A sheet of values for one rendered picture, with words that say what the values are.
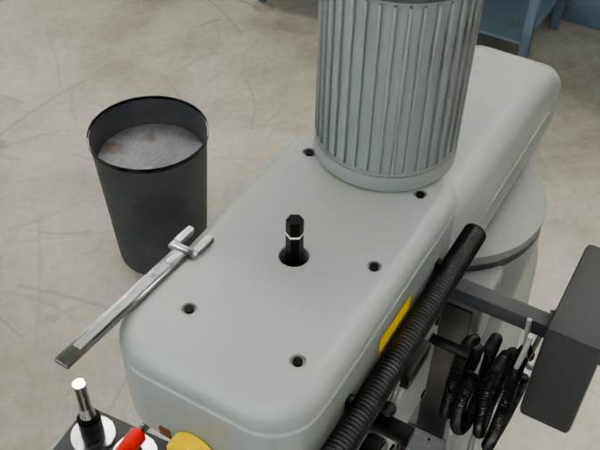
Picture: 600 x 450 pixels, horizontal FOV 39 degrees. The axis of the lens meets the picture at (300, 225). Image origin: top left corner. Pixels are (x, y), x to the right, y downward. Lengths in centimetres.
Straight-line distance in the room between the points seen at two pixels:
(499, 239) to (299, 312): 67
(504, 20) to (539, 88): 335
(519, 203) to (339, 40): 73
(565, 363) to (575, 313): 7
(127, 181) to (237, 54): 189
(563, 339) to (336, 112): 45
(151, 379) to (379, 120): 41
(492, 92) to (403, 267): 61
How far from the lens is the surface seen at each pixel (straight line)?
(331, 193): 111
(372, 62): 101
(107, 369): 334
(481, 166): 141
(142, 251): 351
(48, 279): 370
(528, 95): 159
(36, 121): 457
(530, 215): 163
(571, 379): 128
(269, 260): 102
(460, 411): 141
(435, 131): 108
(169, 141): 347
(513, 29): 490
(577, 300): 127
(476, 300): 136
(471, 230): 121
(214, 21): 526
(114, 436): 179
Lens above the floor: 262
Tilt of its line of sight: 44 degrees down
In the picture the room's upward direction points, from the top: 1 degrees clockwise
